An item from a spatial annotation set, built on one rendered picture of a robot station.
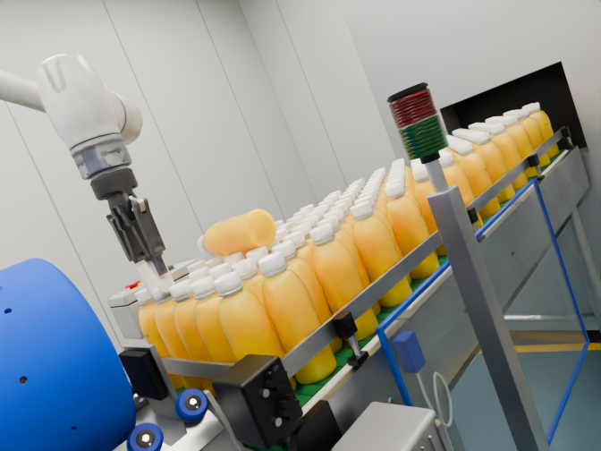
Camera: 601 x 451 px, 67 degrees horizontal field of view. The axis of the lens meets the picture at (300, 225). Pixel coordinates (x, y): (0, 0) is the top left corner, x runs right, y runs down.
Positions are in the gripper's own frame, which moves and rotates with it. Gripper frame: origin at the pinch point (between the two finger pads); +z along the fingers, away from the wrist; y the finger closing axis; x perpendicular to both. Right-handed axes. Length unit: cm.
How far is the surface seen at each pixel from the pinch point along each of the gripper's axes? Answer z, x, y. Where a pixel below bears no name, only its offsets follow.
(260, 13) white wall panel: -186, 379, -290
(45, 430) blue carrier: 6.6, -28.7, 22.9
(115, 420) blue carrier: 10.8, -21.7, 21.1
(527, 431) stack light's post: 43, 24, 46
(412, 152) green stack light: -5, 23, 45
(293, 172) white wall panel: -2, 355, -311
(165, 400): 16.2, -12.0, 11.4
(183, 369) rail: 16.0, -4.6, 4.9
